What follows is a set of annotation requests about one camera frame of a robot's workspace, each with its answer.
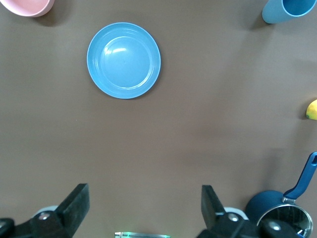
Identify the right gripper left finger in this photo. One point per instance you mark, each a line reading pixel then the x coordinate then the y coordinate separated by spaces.
pixel 71 208

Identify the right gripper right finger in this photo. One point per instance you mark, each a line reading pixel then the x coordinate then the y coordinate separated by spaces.
pixel 213 210

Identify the blue plate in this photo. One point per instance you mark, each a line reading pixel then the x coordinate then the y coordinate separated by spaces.
pixel 123 60

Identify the blue saucepan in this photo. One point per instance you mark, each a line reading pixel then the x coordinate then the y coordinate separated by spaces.
pixel 262 203

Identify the brown table cloth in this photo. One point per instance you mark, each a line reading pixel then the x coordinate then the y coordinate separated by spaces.
pixel 173 138

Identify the yellow lemon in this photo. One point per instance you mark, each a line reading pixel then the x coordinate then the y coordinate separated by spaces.
pixel 312 110

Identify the pink bowl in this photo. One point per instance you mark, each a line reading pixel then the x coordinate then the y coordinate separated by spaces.
pixel 27 6

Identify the blue cup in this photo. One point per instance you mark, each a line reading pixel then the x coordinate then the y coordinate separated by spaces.
pixel 275 12

